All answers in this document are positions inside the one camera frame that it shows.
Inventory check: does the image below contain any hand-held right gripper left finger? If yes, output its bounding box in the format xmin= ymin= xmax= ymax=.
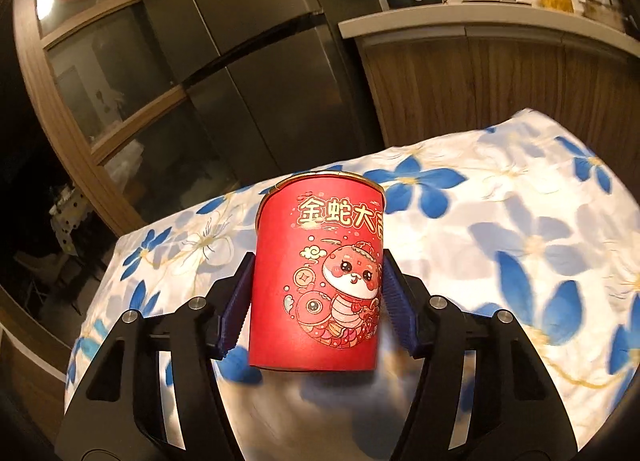
xmin=55 ymin=251 xmax=258 ymax=461

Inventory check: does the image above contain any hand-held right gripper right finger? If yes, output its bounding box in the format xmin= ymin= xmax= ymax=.
xmin=382 ymin=253 xmax=578 ymax=461

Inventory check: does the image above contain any red paper cup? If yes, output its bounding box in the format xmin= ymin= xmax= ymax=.
xmin=248 ymin=172 xmax=388 ymax=373

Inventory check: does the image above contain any blue floral tablecloth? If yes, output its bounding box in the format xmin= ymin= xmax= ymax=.
xmin=65 ymin=108 xmax=640 ymax=461

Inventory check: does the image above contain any polka dot tablecloth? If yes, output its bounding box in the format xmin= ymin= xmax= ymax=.
xmin=49 ymin=186 xmax=96 ymax=254

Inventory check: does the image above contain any wooden kitchen counter cabinet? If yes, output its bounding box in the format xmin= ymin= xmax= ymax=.
xmin=339 ymin=4 xmax=640 ymax=152

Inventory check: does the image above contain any grey refrigerator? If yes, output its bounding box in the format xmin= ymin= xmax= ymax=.
xmin=120 ymin=0 xmax=388 ymax=192

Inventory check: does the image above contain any wooden glass door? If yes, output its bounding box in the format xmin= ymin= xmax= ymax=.
xmin=12 ymin=0 xmax=241 ymax=237

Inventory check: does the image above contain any metal bowl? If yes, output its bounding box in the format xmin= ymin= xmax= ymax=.
xmin=580 ymin=0 xmax=628 ymax=32

